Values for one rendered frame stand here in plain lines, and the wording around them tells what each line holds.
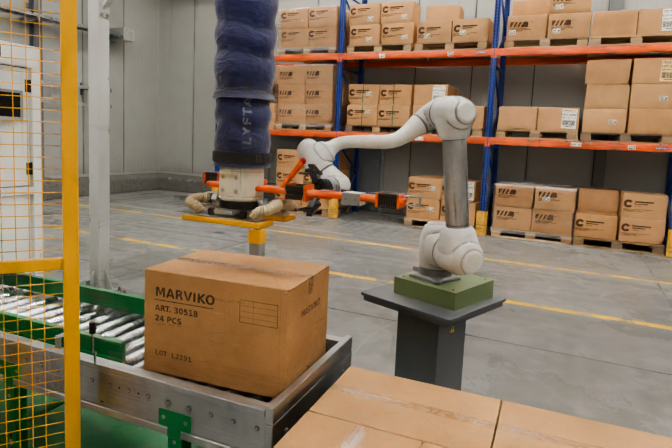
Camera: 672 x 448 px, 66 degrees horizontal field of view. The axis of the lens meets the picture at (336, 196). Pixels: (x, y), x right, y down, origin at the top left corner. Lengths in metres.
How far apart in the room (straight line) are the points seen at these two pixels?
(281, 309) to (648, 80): 7.65
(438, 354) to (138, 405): 1.27
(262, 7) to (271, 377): 1.31
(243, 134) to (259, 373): 0.86
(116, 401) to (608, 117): 7.82
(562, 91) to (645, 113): 1.81
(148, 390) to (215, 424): 0.29
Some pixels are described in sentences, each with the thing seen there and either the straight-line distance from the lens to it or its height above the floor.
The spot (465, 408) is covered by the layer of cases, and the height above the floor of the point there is 0.54.
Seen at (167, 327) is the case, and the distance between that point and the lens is 2.11.
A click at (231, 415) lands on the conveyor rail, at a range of 1.90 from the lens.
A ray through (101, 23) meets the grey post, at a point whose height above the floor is 2.33.
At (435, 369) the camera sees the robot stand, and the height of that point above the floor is 0.45.
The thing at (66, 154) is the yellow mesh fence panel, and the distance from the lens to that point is 2.00.
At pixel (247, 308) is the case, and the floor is 0.86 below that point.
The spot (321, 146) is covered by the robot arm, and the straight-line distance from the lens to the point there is 2.23.
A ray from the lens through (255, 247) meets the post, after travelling 2.64.
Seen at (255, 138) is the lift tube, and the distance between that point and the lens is 1.96.
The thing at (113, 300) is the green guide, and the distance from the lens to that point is 2.93.
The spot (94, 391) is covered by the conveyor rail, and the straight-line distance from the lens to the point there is 2.29.
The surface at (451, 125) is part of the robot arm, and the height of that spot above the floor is 1.54.
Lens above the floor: 1.47
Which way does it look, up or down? 6 degrees down
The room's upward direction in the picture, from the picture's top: 3 degrees clockwise
